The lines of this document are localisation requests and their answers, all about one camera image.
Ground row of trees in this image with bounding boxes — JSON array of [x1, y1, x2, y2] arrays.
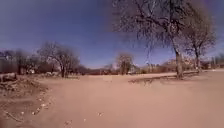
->
[[0, 49, 224, 76]]

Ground reddish dirt ground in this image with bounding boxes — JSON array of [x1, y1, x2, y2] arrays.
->
[[0, 69, 224, 128]]

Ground large bare tree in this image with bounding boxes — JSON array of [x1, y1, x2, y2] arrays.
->
[[111, 0, 210, 80]]

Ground pile of brushwood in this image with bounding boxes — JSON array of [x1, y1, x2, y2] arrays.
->
[[0, 77, 48, 98]]

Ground log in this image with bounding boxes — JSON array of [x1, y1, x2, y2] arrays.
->
[[0, 72, 18, 83]]

